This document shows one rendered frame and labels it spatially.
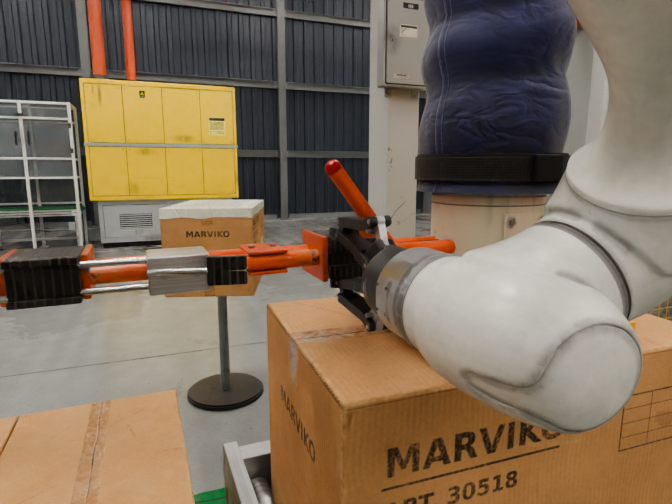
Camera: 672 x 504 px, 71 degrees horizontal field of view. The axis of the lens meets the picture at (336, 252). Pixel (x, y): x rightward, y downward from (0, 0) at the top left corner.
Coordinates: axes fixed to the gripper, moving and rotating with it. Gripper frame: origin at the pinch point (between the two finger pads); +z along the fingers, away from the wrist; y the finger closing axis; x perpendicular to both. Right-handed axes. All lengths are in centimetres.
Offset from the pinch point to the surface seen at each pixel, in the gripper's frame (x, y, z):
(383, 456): -1.2, 19.5, -17.7
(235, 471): -11, 47, 24
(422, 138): 15.7, -15.8, 3.0
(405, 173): 68, -8, 94
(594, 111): 271, -47, 185
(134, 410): -30, 54, 70
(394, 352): 5.9, 12.7, -7.1
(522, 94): 22.7, -21.0, -9.2
